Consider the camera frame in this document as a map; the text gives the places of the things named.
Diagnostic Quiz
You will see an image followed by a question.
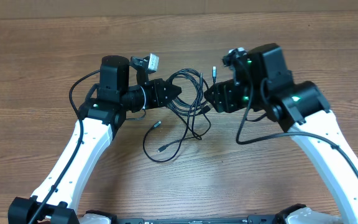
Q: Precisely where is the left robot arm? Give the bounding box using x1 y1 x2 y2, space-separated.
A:
7 54 181 224

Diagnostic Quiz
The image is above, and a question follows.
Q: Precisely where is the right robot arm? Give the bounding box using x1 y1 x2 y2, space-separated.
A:
204 43 358 223

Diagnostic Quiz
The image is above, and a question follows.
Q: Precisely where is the cardboard backdrop panel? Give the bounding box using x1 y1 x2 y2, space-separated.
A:
0 0 358 19

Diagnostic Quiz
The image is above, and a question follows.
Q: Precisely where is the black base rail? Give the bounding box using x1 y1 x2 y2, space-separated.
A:
79 203 323 224

